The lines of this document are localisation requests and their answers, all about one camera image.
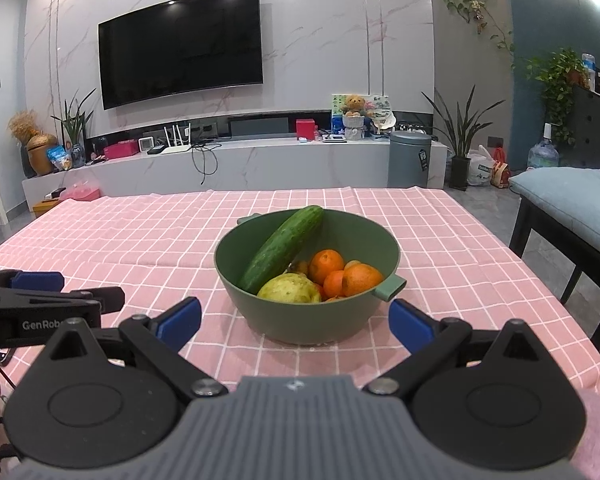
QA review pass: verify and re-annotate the blue snack bag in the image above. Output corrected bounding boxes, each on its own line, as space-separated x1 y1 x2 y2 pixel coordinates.
47 145 74 171

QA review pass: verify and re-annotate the yellow-green guava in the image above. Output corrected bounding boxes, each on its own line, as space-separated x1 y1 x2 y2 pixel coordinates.
256 271 322 306

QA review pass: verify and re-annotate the brown teddy bear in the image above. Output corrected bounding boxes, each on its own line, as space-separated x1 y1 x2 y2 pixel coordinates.
342 95 367 140

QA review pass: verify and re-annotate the pink-red flat box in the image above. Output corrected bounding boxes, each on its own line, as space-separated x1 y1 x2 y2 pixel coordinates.
103 141 140 161

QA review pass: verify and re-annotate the tall-leaved potted plant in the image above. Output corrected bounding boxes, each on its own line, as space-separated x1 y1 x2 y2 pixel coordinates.
421 85 507 192

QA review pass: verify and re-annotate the black wall television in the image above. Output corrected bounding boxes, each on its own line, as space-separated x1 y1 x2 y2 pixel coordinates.
98 0 264 111

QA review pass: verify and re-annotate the pink checked tablecloth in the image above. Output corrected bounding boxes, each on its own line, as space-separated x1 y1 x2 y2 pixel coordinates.
0 186 600 480

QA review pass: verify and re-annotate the green bowl with handles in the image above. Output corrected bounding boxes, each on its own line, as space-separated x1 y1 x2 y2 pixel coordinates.
214 208 407 346

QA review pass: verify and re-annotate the small orange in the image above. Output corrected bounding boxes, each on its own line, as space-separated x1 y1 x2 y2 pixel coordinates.
322 270 346 300

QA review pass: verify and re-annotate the medium orange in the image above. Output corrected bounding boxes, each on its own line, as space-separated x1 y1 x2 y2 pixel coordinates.
310 249 347 286

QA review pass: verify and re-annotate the white marble television cabinet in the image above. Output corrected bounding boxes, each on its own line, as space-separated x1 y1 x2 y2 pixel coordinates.
21 135 449 211

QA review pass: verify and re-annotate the large orange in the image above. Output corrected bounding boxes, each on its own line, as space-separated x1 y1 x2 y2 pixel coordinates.
342 263 385 297

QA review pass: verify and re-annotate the trailing pothos plant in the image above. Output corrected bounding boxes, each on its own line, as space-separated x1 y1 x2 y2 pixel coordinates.
525 49 587 146

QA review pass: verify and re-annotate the blue water bottle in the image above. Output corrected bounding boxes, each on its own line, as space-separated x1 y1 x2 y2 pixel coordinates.
527 123 560 170

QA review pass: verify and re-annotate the red and orange bag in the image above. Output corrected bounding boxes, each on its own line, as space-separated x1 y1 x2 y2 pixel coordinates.
491 147 512 189

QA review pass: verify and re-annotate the black cable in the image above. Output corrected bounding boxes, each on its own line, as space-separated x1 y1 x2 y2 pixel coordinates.
190 141 222 187

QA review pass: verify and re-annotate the hanging vine plant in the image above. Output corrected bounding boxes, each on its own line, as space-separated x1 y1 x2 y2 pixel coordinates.
442 0 516 57

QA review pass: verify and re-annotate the dried grass in brown vase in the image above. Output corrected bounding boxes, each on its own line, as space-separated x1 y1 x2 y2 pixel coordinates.
7 110 59 177

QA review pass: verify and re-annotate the white plastic bag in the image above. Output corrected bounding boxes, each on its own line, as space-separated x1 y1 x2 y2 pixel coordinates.
467 145 496 187

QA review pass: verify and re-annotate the green cucumber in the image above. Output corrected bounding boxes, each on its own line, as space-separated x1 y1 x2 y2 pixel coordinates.
238 205 326 295

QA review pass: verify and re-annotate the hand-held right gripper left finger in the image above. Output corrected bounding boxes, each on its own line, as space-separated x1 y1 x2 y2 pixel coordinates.
42 296 229 402

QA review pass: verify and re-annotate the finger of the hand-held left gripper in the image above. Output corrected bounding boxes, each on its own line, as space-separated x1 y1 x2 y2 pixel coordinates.
0 265 64 292
0 286 126 348

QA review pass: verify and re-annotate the white wifi router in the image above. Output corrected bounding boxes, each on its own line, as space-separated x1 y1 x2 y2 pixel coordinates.
159 124 194 154

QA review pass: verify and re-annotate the dark grey cabinet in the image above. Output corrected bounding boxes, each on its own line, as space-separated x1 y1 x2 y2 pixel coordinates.
570 82 600 177

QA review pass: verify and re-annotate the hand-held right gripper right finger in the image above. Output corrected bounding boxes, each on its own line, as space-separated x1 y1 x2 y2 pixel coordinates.
361 297 553 397

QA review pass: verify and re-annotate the green plant in glass vase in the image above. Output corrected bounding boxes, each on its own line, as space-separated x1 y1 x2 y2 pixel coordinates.
50 89 97 168

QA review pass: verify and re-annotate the grey trash bin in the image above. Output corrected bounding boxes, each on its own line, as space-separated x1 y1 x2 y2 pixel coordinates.
387 130 434 189

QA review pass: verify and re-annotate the bench with blue cushion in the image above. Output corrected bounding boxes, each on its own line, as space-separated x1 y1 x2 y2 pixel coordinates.
509 167 600 356

